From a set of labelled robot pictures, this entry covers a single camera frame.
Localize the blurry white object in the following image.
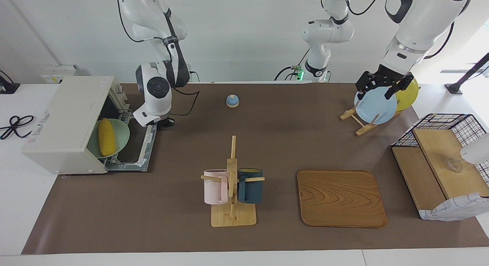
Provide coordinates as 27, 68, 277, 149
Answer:
460, 132, 489, 165

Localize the pale green plate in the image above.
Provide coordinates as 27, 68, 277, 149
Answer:
87, 118, 130, 159

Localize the wooden serving tray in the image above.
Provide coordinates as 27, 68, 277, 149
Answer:
297, 169, 388, 229

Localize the white wall box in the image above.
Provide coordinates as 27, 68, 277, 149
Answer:
40, 65, 83, 84

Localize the wooden mug tree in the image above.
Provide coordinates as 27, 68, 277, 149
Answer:
201, 135, 265, 227

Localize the light blue plate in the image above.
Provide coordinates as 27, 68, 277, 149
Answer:
354, 86, 398, 125

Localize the black clamp base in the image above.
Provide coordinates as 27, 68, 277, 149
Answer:
0, 70, 20, 94

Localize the glass oven door with handle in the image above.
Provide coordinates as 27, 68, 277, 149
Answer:
104, 119, 158, 172

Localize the small clear glass cup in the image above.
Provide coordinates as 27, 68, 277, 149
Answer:
445, 157, 463, 173

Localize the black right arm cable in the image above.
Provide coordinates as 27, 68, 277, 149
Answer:
116, 0, 200, 117

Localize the white toaster oven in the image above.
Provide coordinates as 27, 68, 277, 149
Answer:
22, 76, 132, 175

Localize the pink mug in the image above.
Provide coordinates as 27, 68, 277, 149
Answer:
203, 169, 230, 205

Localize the brown table mat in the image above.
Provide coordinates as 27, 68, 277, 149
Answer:
21, 82, 489, 255

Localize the coiled black cable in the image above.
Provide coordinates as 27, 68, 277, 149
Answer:
0, 115, 36, 140

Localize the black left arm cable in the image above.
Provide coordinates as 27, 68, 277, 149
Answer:
346, 0, 456, 60

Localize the wooden plate rack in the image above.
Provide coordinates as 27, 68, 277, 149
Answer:
340, 88, 421, 136

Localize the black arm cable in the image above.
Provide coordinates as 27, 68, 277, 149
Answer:
116, 0, 200, 117
346, 0, 456, 60

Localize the yellow plate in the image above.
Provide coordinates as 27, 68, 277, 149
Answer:
393, 77, 419, 112

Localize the black left base cable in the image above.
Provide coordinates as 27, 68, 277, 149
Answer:
274, 48, 311, 82

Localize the dark blue mug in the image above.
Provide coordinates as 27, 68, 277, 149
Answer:
237, 168, 264, 204

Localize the black wire basket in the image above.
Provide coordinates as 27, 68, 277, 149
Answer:
392, 121, 489, 222
393, 113, 489, 182

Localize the yellow corn cob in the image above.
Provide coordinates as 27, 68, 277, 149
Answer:
98, 118, 116, 156

